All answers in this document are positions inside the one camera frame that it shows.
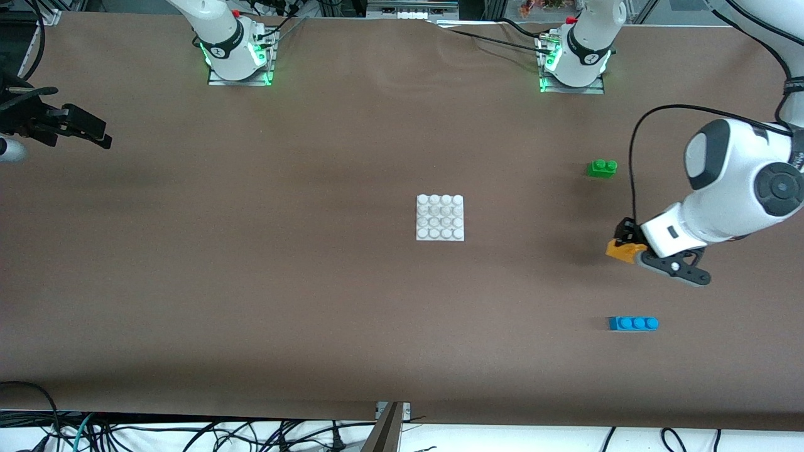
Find aluminium profile bar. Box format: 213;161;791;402
361;402;406;452

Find white studded base plate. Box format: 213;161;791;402
416;194;465;242

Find brown table mat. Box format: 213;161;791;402
0;11;804;433

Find black cable on mat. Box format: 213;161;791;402
432;21;548;51
496;17;547;38

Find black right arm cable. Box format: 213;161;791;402
22;0;60;98

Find aluminium frame corner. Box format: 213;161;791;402
35;0;79;27

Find teal floor cable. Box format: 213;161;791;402
72;412;96;452

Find yellow two-stud block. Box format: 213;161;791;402
606;239;648;263

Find black looped floor cable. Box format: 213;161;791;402
0;381;62;452

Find blue three-stud block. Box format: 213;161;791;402
608;316;660;332

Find white power strip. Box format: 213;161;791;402
366;0;460;21

